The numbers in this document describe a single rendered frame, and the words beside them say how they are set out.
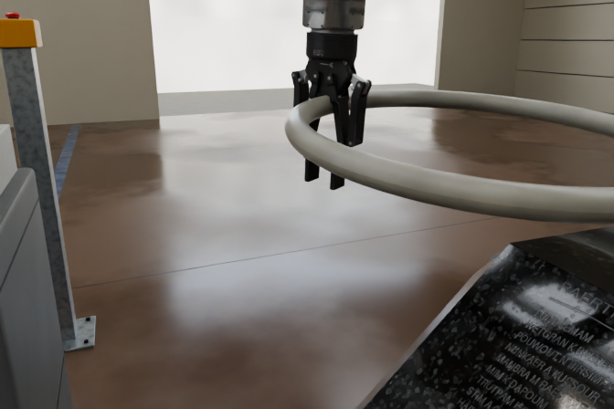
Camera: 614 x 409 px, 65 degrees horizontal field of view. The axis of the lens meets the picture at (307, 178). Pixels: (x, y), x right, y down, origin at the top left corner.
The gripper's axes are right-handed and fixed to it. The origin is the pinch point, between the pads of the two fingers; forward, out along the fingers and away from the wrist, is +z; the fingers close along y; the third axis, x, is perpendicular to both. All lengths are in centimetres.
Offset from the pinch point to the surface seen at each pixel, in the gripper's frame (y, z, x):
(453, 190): 29.6, -10.1, -22.8
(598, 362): 42.2, 1.5, -20.5
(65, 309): -107, 78, 1
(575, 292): 39.0, -1.1, -15.5
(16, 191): -35.4, 5.3, -32.4
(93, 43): -541, 32, 253
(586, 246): 38.1, -1.8, -6.4
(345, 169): 19.4, -9.6, -23.5
